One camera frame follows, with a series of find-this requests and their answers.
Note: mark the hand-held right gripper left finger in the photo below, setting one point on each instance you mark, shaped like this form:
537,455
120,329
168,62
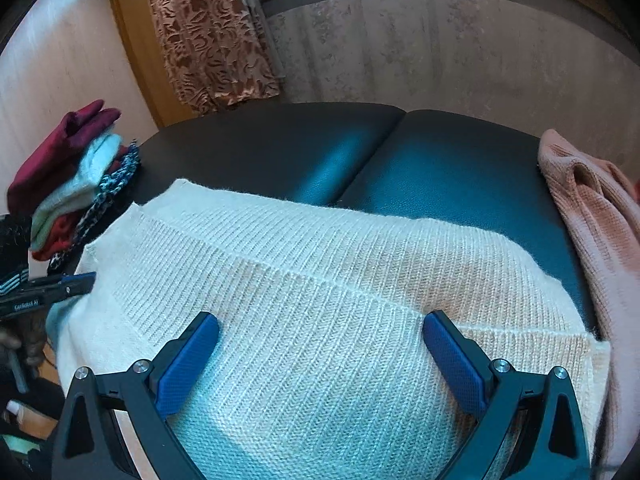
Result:
187,365

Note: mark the black white patterned garment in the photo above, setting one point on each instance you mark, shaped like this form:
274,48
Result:
110,185

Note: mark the person's left hand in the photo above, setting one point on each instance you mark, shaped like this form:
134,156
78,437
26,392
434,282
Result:
32,345

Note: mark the black leather bench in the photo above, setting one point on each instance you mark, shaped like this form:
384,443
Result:
300,150

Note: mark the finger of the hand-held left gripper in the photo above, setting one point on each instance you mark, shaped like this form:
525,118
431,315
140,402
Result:
75,282

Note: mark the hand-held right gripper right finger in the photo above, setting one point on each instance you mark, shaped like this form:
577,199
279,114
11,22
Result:
457,365

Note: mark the red folded garment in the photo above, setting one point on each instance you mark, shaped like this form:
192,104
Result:
57,235

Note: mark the brown floral curtain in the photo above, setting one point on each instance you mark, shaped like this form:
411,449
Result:
210,35

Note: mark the maroon folded garment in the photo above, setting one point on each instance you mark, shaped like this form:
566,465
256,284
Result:
55,155

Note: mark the pink knit sweater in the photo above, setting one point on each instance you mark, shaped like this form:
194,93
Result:
600,260

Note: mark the white ribbed knit sweater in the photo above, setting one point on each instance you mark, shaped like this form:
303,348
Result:
325,335

